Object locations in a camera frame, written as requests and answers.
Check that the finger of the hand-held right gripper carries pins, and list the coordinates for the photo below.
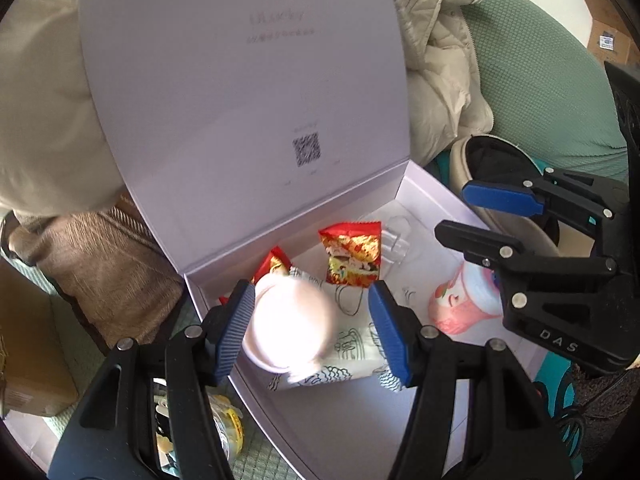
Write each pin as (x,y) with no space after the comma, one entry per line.
(500,197)
(475,240)

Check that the white round lidded cup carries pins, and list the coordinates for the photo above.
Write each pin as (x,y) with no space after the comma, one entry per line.
(290,325)

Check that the green quilted sofa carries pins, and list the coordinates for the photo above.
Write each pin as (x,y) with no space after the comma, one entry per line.
(540,60)

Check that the red yellow snack packet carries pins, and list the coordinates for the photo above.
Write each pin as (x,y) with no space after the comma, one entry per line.
(350,255)

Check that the pink printed cup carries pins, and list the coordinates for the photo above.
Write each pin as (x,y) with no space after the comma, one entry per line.
(455,305)

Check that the brown woven bag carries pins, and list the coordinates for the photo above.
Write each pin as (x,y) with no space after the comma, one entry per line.
(100,260)

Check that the labelled cardboard box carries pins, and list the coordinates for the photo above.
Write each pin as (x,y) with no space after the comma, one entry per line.
(607,20)

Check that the clear plastic holder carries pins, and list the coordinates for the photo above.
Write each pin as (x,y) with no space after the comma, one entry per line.
(397,240)

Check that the small red snack packet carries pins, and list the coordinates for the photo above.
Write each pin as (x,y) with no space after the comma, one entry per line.
(272,262)

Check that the brown cardboard box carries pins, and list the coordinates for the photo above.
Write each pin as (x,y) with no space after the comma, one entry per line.
(30,350)

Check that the white gift box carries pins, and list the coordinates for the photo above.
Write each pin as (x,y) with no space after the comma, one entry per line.
(225,85)

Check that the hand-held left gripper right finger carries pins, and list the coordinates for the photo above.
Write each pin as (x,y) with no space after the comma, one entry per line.
(390,332)

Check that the beige down jacket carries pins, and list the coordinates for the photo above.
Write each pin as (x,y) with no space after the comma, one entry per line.
(45,110)

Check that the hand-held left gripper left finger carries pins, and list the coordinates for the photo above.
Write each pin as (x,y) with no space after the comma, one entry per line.
(232,332)

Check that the dark patterned cloth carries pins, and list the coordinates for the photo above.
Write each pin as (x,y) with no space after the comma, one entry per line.
(605,400)

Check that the printed round tin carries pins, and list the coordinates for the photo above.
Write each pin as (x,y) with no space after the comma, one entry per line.
(227,425)

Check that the white line-drawing packet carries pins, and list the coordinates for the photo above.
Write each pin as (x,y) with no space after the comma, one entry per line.
(350,347)

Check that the beige slipper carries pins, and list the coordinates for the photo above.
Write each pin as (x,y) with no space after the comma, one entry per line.
(495,155)

